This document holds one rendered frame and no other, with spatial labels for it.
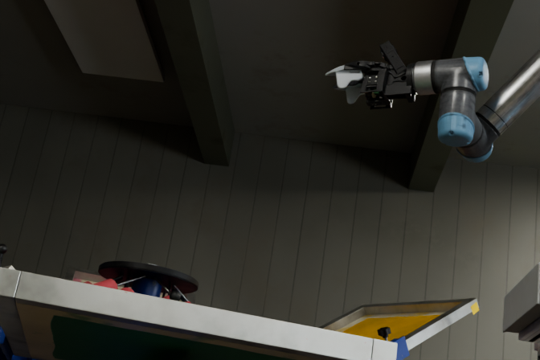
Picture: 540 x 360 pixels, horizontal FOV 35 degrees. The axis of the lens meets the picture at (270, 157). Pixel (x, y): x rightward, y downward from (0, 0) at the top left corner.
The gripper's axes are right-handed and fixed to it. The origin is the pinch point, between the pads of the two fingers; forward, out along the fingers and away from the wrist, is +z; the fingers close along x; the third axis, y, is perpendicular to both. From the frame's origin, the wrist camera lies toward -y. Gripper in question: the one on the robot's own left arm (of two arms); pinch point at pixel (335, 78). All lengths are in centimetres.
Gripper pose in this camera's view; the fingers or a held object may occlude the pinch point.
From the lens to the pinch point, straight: 204.0
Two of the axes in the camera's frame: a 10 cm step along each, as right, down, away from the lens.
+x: 4.1, 5.0, 7.6
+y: -2.0, 8.6, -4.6
